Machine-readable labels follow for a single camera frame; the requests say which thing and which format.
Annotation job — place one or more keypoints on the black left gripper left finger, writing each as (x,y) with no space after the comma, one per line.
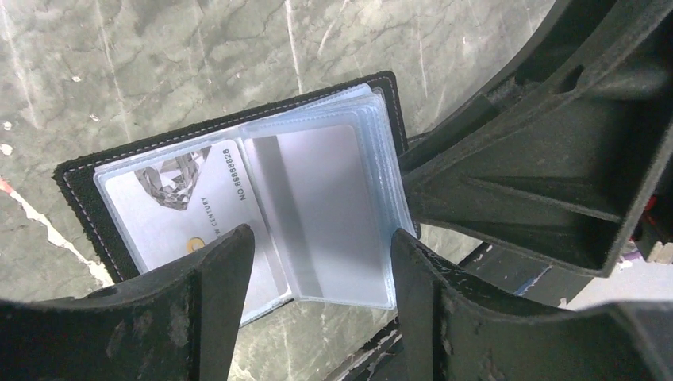
(177,322)

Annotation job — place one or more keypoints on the white VIP card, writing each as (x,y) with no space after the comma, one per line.
(170,204)

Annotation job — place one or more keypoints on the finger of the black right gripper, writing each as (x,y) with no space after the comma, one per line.
(566,26)
(564,171)

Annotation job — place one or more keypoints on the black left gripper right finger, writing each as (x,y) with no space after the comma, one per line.
(615,341)

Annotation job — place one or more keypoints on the black leather card holder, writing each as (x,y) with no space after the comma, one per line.
(316,177)

